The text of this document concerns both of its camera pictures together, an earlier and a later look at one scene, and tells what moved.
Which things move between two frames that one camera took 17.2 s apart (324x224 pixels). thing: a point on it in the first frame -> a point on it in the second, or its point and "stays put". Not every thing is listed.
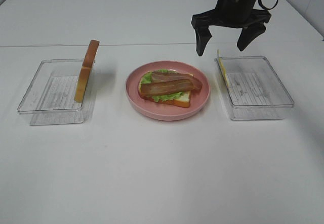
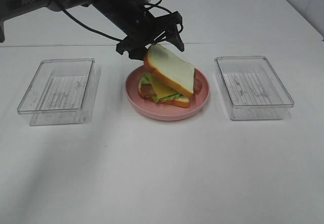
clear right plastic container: [255, 90] stays put
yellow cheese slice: [223, 67] -> [162, 89]
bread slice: [184, 100] stays put
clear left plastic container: [49, 98] stays put
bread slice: [89, 61] -> [179, 73]
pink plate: [161, 110] stays put
